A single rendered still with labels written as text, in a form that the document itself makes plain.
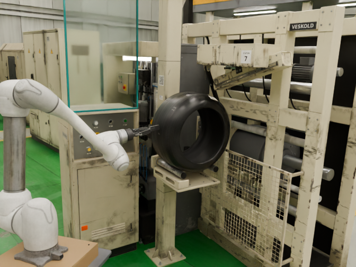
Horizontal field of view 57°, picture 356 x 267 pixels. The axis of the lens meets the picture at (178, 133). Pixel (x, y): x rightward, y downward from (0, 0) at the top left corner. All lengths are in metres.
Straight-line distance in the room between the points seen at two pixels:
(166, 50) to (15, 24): 9.21
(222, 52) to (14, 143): 1.42
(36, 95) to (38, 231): 0.62
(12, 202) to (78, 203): 0.96
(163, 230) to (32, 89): 1.68
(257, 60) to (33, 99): 1.31
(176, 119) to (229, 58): 0.56
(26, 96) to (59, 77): 3.98
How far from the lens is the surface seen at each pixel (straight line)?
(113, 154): 1.85
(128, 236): 2.98
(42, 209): 1.68
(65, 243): 1.89
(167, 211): 2.76
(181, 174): 2.23
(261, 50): 2.15
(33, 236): 1.70
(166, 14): 2.46
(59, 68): 5.57
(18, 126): 1.76
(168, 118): 2.12
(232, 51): 2.25
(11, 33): 11.34
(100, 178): 2.66
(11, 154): 1.78
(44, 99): 1.63
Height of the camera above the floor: 1.69
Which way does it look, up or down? 13 degrees down
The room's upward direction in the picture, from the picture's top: 2 degrees clockwise
